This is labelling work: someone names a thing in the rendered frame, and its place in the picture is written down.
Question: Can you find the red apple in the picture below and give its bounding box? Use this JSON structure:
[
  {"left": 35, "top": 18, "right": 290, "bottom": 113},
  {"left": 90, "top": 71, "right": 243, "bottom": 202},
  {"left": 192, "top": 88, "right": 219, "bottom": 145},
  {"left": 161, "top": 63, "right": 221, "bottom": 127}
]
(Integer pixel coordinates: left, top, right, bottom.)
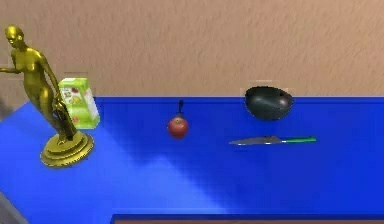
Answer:
[{"left": 167, "top": 100, "right": 189, "bottom": 140}]

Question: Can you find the blue table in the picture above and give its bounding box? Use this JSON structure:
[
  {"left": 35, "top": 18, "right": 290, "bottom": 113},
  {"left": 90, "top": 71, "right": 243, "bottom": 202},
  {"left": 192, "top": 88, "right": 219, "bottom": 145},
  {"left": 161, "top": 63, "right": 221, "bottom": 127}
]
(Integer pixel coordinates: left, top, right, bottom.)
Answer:
[{"left": 0, "top": 96, "right": 384, "bottom": 224}]

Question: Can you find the black bowl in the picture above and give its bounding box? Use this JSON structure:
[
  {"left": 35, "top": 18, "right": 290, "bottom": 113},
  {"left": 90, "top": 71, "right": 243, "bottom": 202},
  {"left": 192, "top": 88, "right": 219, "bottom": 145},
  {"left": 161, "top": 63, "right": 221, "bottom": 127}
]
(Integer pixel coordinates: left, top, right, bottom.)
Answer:
[{"left": 244, "top": 86, "right": 295, "bottom": 122}]

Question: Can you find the green and white carton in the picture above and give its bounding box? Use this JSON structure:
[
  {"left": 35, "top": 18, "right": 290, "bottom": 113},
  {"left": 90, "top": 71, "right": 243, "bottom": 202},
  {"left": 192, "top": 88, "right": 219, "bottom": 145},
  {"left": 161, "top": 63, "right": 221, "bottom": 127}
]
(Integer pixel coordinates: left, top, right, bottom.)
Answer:
[{"left": 58, "top": 77, "right": 101, "bottom": 130}]

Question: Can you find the gold human figure statue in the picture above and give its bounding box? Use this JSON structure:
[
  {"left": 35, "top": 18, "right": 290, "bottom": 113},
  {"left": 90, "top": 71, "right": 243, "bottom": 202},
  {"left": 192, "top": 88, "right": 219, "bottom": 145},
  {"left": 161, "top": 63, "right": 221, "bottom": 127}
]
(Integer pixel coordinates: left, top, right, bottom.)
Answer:
[{"left": 0, "top": 25, "right": 95, "bottom": 168}]

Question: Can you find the green handled kitchen knife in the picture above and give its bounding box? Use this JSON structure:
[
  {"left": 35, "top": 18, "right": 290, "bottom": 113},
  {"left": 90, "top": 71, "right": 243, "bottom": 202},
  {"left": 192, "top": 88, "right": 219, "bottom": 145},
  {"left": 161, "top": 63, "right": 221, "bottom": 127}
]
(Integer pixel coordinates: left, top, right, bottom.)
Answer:
[{"left": 228, "top": 135, "right": 318, "bottom": 147}]

